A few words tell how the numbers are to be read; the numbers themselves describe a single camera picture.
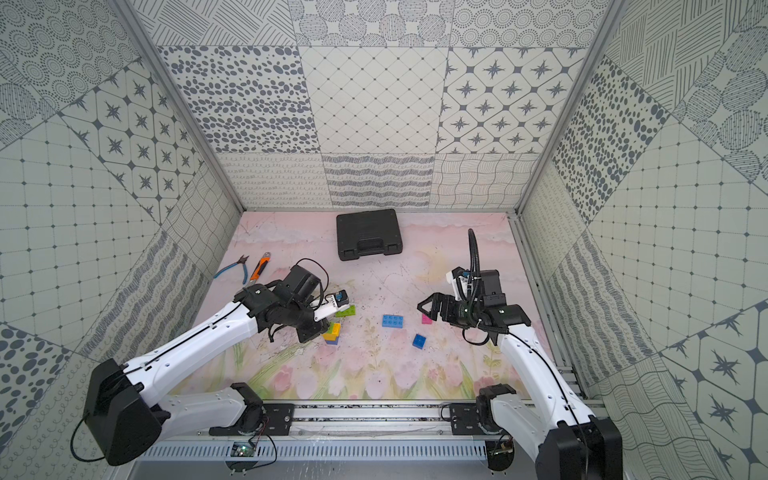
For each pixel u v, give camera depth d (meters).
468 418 0.73
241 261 1.05
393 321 0.90
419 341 0.86
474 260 0.62
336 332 0.80
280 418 0.73
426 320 0.90
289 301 0.60
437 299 0.70
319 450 0.65
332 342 0.86
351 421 0.76
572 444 0.38
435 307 0.69
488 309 0.61
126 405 0.38
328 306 0.70
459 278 0.70
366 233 1.07
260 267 1.04
